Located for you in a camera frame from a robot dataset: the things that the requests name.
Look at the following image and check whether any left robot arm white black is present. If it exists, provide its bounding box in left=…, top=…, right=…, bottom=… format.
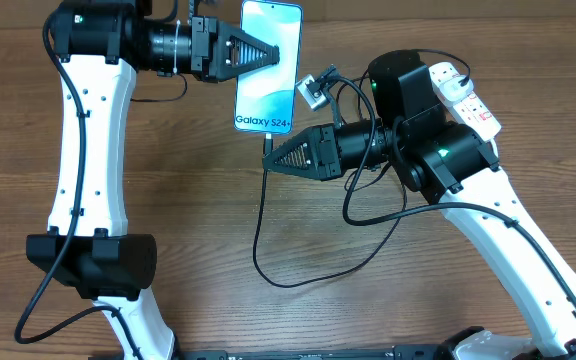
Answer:
left=26, top=1, right=280, bottom=359

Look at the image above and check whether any Galaxy S24+ smartphone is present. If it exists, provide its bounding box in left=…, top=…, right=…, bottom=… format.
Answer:
left=234, top=1, right=303, bottom=135

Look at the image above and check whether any black USB-C charging cable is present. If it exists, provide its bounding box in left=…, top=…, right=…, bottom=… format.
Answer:
left=251, top=48, right=472, bottom=290

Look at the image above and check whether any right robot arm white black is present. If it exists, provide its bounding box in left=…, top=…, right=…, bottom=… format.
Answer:
left=262, top=49, right=576, bottom=359

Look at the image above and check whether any white power strip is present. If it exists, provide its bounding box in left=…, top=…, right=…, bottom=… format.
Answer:
left=429, top=62, right=501, bottom=142

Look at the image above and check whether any white charger plug adapter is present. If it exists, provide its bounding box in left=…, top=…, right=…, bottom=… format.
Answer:
left=439, top=77, right=474, bottom=103

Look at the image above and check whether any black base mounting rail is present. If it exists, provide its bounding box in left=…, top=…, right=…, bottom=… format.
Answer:
left=172, top=344, right=454, bottom=360

